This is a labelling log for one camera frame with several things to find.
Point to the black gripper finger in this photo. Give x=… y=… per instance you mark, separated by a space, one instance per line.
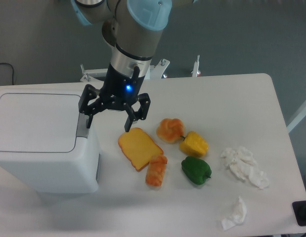
x=90 y=103
x=141 y=113

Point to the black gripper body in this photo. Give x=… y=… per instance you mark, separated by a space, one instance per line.
x=119 y=89

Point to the white push-lid trash can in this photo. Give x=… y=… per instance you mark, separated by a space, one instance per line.
x=45 y=142

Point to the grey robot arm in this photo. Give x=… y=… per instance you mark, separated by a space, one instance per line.
x=133 y=29

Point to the round knotted bread roll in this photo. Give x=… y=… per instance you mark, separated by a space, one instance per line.
x=170 y=130

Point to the toast bread slice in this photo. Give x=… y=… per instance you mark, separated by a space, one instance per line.
x=138 y=147

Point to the yellow bell pepper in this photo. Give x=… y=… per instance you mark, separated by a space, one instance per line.
x=193 y=144

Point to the long twisted bread roll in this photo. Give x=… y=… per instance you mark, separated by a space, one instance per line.
x=156 y=170

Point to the green bell pepper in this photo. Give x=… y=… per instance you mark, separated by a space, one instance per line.
x=196 y=170

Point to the large crumpled white tissue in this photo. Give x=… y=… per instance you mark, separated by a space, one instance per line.
x=242 y=164

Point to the small crumpled white tissue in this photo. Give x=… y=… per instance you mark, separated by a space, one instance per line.
x=237 y=216

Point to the black device at edge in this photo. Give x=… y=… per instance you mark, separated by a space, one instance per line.
x=299 y=208

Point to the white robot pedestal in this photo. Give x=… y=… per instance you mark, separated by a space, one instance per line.
x=154 y=71

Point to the white frame at right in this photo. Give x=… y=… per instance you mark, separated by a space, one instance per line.
x=297 y=117

